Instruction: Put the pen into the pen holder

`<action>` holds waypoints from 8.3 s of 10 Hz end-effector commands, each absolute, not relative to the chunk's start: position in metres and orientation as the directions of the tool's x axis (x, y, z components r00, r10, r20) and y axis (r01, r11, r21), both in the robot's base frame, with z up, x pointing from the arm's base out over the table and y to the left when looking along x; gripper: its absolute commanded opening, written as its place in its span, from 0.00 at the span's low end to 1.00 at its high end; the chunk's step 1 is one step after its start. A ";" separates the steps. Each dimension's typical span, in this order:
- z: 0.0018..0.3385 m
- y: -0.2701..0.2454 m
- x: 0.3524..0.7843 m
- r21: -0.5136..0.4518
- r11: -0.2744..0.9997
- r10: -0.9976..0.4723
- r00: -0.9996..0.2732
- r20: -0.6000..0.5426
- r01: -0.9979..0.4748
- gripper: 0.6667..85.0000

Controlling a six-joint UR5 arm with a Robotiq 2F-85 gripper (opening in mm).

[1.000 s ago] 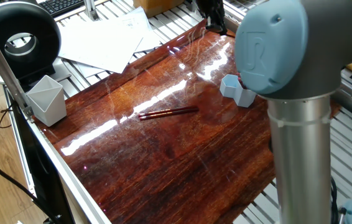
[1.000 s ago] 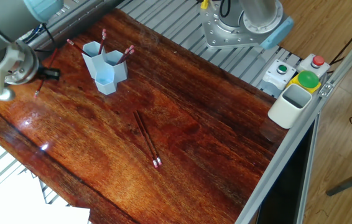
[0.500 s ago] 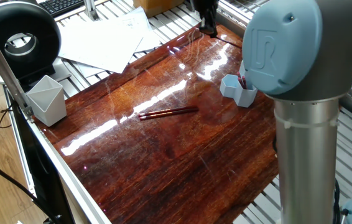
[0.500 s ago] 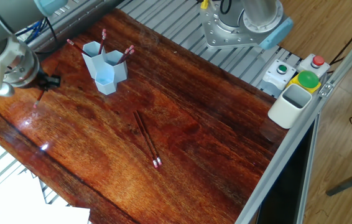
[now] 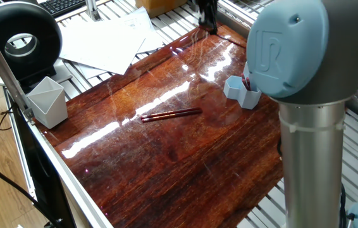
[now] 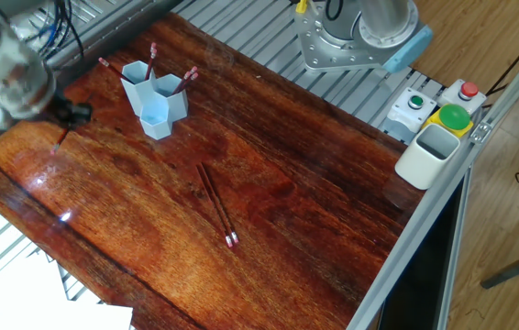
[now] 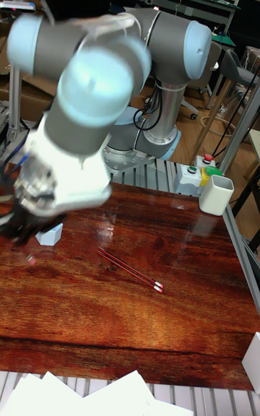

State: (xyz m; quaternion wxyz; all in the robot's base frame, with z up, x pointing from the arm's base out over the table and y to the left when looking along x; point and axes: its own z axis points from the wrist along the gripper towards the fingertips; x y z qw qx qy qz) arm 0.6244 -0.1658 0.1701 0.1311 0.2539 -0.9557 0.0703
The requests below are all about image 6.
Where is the brown wood-grain board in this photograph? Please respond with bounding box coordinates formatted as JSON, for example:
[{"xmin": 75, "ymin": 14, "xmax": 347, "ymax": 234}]
[{"xmin": 0, "ymin": 18, "xmax": 427, "ymax": 330}]

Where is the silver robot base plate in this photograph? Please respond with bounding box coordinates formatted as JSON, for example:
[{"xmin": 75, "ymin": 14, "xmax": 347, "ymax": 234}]
[{"xmin": 296, "ymin": 11, "xmax": 391, "ymax": 74}]

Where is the white control button box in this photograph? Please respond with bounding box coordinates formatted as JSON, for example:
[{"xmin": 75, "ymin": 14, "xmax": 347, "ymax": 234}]
[{"xmin": 386, "ymin": 79, "xmax": 488, "ymax": 140}]

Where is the light blue hexagonal pen holder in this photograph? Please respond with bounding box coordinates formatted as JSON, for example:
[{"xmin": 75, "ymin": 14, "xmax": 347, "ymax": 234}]
[{"xmin": 120, "ymin": 60, "xmax": 193, "ymax": 141}]

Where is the large white paper sheet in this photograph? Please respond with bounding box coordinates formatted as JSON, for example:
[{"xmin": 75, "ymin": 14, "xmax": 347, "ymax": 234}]
[{"xmin": 0, "ymin": 264, "xmax": 70, "ymax": 330}]

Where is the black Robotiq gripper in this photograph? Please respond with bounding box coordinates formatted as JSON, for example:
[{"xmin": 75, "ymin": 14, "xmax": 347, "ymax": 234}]
[{"xmin": 50, "ymin": 97, "xmax": 94, "ymax": 142}]

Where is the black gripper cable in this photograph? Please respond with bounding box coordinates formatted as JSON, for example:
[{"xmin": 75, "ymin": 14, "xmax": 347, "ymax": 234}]
[{"xmin": 35, "ymin": 0, "xmax": 86, "ymax": 67}]

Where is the white rounded rectangular pen holder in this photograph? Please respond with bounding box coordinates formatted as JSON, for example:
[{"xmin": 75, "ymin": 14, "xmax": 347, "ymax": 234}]
[{"xmin": 394, "ymin": 123, "xmax": 463, "ymax": 192}]

